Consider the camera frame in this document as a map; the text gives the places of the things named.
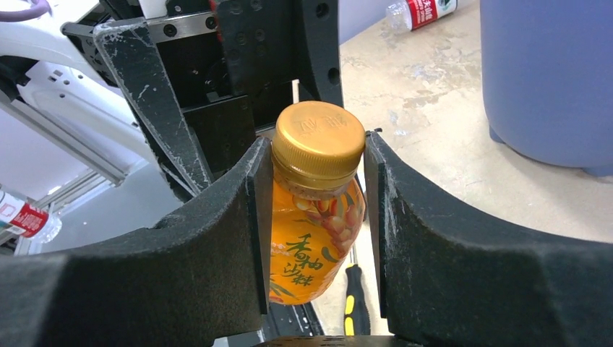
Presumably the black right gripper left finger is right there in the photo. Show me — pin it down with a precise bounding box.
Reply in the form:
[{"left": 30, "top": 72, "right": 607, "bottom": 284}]
[{"left": 1, "top": 137, "right": 273, "bottom": 346}]

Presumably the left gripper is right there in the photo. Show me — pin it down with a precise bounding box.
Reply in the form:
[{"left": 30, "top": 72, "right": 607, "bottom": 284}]
[{"left": 93, "top": 1, "right": 344, "bottom": 202}]

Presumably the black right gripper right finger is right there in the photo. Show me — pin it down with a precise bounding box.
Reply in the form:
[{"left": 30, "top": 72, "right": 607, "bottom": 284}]
[{"left": 364, "top": 132, "right": 612, "bottom": 346}]

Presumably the orange pouch gold cap bottle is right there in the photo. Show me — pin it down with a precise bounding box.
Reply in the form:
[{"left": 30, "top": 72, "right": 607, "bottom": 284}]
[{"left": 269, "top": 100, "right": 366, "bottom": 305}]

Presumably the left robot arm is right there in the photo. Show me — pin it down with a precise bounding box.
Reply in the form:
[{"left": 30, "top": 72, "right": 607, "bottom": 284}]
[{"left": 1, "top": 1, "right": 343, "bottom": 201}]

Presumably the blue plastic bin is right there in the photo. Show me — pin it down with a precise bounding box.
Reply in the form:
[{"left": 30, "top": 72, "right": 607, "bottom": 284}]
[{"left": 480, "top": 1, "right": 612, "bottom": 176}]

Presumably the black yellow screwdriver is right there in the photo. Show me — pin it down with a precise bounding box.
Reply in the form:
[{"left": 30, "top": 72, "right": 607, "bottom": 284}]
[{"left": 343, "top": 245, "right": 371, "bottom": 335}]

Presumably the red label clear bottle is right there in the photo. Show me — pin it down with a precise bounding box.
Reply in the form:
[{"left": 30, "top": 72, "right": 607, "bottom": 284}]
[{"left": 385, "top": 0, "right": 460, "bottom": 33}]

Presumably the red cap clear bottle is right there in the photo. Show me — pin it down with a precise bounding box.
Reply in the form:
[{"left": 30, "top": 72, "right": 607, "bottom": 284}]
[{"left": 1, "top": 191, "right": 62, "bottom": 244}]

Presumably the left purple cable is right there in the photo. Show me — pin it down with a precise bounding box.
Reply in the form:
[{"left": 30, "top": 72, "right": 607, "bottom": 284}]
[{"left": 0, "top": 0, "right": 53, "bottom": 23}]

